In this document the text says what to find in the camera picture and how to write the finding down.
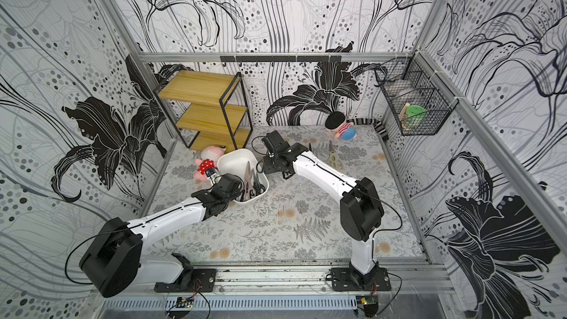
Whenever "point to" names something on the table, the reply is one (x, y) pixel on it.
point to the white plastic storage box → (235, 162)
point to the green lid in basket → (416, 112)
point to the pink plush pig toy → (211, 153)
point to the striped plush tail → (369, 121)
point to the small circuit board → (181, 302)
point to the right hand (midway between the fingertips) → (273, 162)
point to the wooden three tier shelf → (207, 109)
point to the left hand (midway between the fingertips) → (236, 191)
